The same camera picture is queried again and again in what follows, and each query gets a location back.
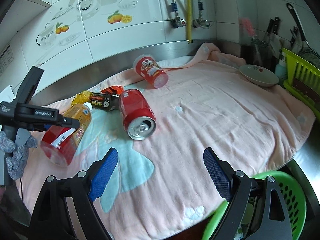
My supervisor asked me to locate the iced tea bottle red label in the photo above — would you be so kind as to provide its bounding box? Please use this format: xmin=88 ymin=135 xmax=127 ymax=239
xmin=40 ymin=102 xmax=92 ymax=167

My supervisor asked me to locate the pink bottle brush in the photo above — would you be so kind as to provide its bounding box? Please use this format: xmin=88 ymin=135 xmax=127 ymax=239
xmin=240 ymin=17 xmax=256 ymax=38

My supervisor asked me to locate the lime green dish rack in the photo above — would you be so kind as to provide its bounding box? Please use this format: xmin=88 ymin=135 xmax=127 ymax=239
xmin=282 ymin=48 xmax=320 ymax=121

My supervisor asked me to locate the pink airplane towel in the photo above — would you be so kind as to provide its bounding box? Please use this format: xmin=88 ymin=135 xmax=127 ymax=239
xmin=16 ymin=43 xmax=316 ymax=239

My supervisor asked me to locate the grey gloved hand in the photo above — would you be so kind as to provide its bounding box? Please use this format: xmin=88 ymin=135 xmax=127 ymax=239
xmin=1 ymin=129 xmax=37 ymax=180

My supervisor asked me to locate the yellow gas hose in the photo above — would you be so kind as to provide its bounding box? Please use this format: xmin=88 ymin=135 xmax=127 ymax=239
xmin=185 ymin=0 xmax=194 ymax=45

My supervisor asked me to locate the white ceramic plate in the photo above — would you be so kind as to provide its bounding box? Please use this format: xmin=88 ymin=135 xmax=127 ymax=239
xmin=239 ymin=64 xmax=279 ymax=87

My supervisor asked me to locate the orange snack wrapper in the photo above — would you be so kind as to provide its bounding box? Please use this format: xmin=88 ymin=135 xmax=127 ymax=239
xmin=100 ymin=86 xmax=124 ymax=95

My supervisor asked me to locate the black frying pan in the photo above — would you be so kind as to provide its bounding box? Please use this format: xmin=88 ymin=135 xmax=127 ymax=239
xmin=286 ymin=3 xmax=319 ymax=69

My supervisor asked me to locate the black cardboard box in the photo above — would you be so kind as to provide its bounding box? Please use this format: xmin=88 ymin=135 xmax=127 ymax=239
xmin=89 ymin=93 xmax=119 ymax=112

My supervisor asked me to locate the yellow plastic wrapper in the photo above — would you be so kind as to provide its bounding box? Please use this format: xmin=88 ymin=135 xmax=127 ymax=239
xmin=71 ymin=90 xmax=93 ymax=106

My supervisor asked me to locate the teal soap bottle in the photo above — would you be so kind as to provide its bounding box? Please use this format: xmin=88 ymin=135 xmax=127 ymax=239
xmin=274 ymin=55 xmax=287 ymax=82

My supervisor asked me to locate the metal water valve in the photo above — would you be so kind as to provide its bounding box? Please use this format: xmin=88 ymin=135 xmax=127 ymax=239
xmin=170 ymin=2 xmax=211 ymax=29

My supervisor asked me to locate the red lion snack cup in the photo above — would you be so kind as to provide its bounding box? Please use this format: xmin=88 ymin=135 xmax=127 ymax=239
xmin=132 ymin=54 xmax=169 ymax=88

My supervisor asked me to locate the green mesh trash basket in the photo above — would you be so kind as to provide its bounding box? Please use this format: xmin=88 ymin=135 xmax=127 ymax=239
xmin=202 ymin=171 xmax=306 ymax=239

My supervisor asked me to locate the kitchen cleaver knife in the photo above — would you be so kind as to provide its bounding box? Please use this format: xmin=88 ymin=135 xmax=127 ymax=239
xmin=292 ymin=78 xmax=320 ymax=104

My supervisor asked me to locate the red soda can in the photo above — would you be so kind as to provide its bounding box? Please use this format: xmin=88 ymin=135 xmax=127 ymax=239
xmin=119 ymin=89 xmax=156 ymax=141

